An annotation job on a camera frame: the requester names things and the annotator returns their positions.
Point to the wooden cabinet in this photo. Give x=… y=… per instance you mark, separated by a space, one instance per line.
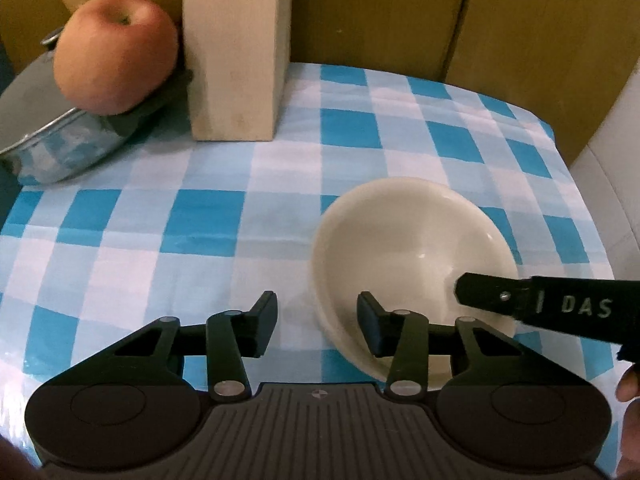
x=400 y=10

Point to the blue white checkered tablecloth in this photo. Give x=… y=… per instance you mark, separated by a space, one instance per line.
x=200 y=210

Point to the wooden knife block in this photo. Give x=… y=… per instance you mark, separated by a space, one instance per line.
x=235 y=50

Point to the person's right hand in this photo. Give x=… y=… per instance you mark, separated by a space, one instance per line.
x=631 y=390

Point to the steel pot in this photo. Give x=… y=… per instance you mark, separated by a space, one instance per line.
x=50 y=150

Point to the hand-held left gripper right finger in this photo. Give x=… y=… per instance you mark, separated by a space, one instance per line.
x=371 y=325

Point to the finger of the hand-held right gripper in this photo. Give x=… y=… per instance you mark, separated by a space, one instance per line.
x=480 y=290

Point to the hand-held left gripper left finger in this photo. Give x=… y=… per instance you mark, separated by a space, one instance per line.
x=264 y=322

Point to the red apple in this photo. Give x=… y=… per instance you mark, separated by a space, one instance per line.
x=115 y=55

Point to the white bowl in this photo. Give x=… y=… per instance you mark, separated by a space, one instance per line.
x=410 y=230

